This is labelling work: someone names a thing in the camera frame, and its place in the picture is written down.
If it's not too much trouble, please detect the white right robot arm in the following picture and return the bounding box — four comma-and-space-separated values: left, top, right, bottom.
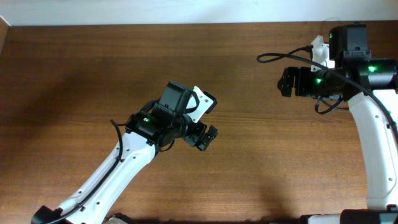
277, 24, 397, 223

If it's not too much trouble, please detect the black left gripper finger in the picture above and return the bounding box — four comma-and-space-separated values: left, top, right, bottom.
203, 91, 218, 114
197, 125, 218, 151

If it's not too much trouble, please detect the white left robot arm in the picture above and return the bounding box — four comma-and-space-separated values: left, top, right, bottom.
31, 82, 218, 223

